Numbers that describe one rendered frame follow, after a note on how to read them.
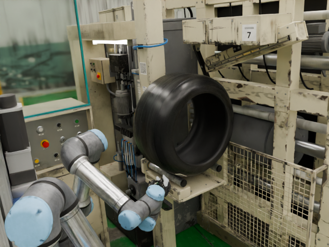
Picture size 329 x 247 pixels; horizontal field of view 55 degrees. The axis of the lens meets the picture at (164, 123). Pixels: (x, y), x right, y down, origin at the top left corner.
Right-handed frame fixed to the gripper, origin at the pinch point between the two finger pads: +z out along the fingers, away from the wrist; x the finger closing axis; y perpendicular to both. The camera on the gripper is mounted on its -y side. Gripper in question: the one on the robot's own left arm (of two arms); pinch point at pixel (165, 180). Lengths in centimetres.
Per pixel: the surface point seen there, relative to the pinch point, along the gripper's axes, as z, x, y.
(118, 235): 66, 104, -78
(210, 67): 72, -30, 29
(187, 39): 69, -24, 52
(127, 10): 357, 107, 98
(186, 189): 16.3, -0.4, -18.6
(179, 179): 16.8, 1.1, -11.4
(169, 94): 21.2, -14.7, 35.7
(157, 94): 25.0, -7.2, 37.4
